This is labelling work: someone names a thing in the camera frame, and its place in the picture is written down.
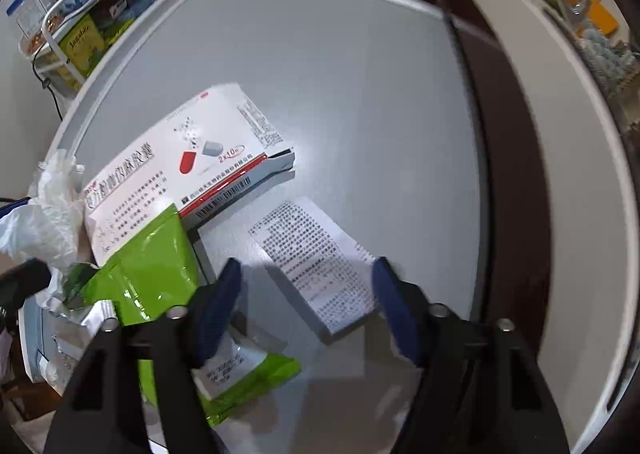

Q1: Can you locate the printed paper leaflet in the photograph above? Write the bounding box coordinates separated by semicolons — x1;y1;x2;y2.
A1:
248;197;378;344

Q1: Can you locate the white kitchen counter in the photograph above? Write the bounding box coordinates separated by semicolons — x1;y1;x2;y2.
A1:
474;0;639;453

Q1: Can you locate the crumpled white plastic wrap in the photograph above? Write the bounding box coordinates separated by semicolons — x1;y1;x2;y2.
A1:
1;150;92;314

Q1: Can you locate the silver foil packet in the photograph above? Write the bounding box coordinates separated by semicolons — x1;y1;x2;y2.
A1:
41;300;119;396

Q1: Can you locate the green plastic pouch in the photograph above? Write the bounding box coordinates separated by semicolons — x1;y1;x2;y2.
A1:
68;207;300;427

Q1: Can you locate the white red medicine box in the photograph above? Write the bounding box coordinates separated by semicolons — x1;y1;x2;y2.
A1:
84;84;295;266

